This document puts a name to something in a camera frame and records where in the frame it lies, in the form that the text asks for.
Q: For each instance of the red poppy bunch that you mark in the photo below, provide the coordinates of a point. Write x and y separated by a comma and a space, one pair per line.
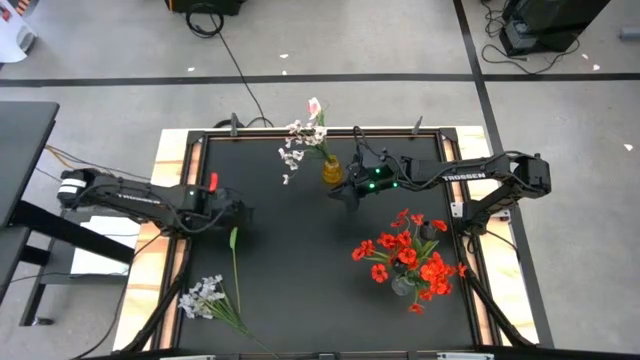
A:
435, 272
407, 256

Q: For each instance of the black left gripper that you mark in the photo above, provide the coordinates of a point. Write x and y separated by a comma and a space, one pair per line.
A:
225, 210

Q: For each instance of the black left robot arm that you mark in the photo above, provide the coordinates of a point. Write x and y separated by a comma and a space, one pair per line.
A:
140, 197

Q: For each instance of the silver frame plate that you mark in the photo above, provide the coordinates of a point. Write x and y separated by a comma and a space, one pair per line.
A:
187, 357
465, 357

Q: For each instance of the black clamp lever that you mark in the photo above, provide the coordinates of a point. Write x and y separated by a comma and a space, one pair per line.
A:
233, 125
417, 126

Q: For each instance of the black equipment box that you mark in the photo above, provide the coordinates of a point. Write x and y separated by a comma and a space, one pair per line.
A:
205, 5

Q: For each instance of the small red tab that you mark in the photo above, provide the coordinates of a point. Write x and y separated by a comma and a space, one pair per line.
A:
213, 182

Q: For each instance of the pink tulip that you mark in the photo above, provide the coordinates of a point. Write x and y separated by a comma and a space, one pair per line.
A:
233, 239
314, 106

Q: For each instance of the black computer case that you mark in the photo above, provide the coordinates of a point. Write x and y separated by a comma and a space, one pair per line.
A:
550, 20

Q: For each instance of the clear glass vase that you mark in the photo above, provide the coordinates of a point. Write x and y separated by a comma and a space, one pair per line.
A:
401, 286

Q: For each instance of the white flower bunch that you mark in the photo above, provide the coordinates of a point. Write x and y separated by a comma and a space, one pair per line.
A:
200, 300
319, 134

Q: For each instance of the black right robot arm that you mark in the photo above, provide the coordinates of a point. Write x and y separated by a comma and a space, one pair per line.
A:
440, 170

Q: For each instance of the yellow glass vase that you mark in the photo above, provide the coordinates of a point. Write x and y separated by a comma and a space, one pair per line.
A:
332, 174

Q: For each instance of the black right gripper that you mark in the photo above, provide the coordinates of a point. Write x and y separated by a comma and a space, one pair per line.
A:
359, 185

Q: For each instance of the white floor panel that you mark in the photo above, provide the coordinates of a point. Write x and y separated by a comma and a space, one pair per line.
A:
100, 255

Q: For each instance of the large black desk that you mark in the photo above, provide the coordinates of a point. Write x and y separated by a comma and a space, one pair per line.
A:
25, 150

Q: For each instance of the silver metal bracket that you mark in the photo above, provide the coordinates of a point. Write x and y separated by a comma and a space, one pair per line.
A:
456, 210

